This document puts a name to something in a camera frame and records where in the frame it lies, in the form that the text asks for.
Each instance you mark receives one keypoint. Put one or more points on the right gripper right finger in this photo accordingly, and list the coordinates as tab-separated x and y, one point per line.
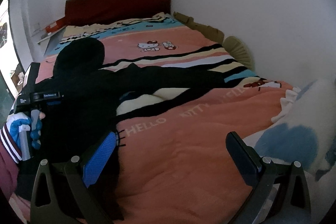
291	203

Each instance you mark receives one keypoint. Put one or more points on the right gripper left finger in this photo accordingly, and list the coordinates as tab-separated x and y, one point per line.
66	192

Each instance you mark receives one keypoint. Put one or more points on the black hooded jacket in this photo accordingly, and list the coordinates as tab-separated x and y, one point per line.
96	99

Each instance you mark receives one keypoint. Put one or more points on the maroon sleeved forearm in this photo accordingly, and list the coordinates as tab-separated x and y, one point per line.
10	156

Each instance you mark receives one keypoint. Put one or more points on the blue white gloved hand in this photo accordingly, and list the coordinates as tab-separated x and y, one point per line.
20	135

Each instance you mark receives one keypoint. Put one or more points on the white blue pillow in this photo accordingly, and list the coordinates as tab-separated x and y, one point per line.
303	131

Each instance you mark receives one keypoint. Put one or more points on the orange box on shelf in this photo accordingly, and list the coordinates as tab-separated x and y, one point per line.
56	25

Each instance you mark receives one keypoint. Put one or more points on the pink Hello Kitty blanket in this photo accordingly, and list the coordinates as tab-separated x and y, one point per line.
174	166

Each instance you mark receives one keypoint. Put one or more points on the dark red headboard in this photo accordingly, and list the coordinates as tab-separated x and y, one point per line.
88	12

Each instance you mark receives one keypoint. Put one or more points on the beige round fan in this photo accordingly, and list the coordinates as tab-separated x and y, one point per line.
239	51

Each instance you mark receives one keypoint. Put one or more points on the olive green cloth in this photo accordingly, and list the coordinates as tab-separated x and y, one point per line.
207	31

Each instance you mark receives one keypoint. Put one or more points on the white wall shelf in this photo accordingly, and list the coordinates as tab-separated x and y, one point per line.
49	35

